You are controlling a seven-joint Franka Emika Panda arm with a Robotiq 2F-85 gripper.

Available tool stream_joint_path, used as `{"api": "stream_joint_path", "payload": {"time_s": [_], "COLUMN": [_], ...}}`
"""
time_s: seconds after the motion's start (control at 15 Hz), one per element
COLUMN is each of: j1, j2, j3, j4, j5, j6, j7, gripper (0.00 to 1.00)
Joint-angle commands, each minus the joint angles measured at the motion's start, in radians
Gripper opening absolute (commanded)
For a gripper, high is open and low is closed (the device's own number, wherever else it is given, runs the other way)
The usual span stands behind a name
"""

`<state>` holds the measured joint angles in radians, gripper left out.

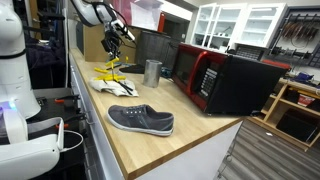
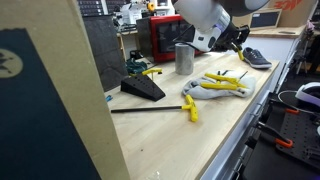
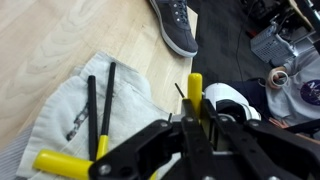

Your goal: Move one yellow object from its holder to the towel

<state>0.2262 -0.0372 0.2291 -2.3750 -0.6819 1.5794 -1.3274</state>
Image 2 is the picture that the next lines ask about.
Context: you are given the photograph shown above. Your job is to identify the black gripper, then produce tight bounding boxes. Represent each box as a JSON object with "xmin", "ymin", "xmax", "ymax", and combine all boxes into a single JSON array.
[{"xmin": 221, "ymin": 24, "xmax": 251, "ymax": 53}]

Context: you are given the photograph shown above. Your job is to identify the small yellow T-handle hex key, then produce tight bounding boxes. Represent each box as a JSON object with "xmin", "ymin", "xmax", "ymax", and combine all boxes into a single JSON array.
[
  {"xmin": 236, "ymin": 45, "xmax": 246, "ymax": 62},
  {"xmin": 141, "ymin": 67, "xmax": 164, "ymax": 81}
]

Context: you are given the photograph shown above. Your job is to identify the light gray towel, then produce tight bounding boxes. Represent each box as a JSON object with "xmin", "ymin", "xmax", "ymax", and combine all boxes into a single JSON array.
[{"xmin": 181, "ymin": 70, "xmax": 257, "ymax": 101}]

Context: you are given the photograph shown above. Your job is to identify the black wedge hex key holder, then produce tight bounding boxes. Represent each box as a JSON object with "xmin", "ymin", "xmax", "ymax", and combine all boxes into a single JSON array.
[{"xmin": 120, "ymin": 73, "xmax": 167, "ymax": 103}]

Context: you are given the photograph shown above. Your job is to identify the gray canvas sneaker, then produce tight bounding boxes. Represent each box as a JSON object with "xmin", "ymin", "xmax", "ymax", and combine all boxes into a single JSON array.
[{"xmin": 242, "ymin": 46, "xmax": 274, "ymax": 70}]

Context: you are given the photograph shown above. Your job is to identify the black framed panel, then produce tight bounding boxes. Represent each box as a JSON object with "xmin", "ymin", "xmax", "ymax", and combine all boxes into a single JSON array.
[{"xmin": 249, "ymin": 8, "xmax": 283, "ymax": 30}]

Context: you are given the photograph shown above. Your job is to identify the gray metal cylinder tube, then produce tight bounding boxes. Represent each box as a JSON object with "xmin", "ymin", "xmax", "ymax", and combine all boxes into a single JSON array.
[{"xmin": 174, "ymin": 42, "xmax": 196, "ymax": 76}]

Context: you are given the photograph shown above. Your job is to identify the cardboard box red print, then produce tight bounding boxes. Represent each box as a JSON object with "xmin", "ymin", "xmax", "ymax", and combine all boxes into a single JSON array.
[{"xmin": 266, "ymin": 0, "xmax": 318, "ymax": 28}]

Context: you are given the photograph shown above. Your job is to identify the red and black microwave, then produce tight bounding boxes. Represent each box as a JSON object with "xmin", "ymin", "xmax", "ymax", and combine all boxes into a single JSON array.
[{"xmin": 136, "ymin": 14, "xmax": 205, "ymax": 64}]

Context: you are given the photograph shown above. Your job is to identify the black clamp orange trigger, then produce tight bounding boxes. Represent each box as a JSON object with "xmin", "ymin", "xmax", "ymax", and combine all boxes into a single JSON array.
[
  {"xmin": 284, "ymin": 107, "xmax": 320, "ymax": 118},
  {"xmin": 255, "ymin": 121, "xmax": 295, "ymax": 150}
]

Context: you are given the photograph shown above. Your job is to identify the teal green tool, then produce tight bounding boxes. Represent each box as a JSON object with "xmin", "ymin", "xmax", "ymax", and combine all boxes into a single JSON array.
[{"xmin": 125, "ymin": 58, "xmax": 148, "ymax": 76}]

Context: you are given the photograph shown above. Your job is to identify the black perforated cart top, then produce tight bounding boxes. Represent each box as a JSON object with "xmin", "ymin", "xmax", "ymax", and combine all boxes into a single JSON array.
[{"xmin": 242, "ymin": 99, "xmax": 320, "ymax": 180}]

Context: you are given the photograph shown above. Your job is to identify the white lab machine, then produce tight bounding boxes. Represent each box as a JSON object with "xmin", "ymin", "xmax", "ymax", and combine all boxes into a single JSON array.
[{"xmin": 119, "ymin": 2, "xmax": 145, "ymax": 27}]

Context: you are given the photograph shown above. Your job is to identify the black computer keyboard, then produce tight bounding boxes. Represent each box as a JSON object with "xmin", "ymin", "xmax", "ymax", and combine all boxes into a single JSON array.
[{"xmin": 76, "ymin": 0, "xmax": 105, "ymax": 17}]

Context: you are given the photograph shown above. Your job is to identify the brown cardboard box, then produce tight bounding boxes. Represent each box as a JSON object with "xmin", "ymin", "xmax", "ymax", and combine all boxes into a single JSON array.
[{"xmin": 0, "ymin": 0, "xmax": 131, "ymax": 180}]

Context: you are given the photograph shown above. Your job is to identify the medium yellow T-handle hex key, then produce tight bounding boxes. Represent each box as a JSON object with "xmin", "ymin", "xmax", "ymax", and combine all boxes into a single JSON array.
[
  {"xmin": 203, "ymin": 69, "xmax": 250, "ymax": 85},
  {"xmin": 200, "ymin": 81, "xmax": 249, "ymax": 92}
]

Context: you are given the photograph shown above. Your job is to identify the white headset cable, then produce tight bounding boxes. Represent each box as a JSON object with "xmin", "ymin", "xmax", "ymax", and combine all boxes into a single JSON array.
[{"xmin": 277, "ymin": 89, "xmax": 303, "ymax": 113}]

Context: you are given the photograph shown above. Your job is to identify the long yellow T-handle hex key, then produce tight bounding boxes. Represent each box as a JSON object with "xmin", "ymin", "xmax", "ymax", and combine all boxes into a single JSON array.
[{"xmin": 110, "ymin": 94, "xmax": 200, "ymax": 123}]

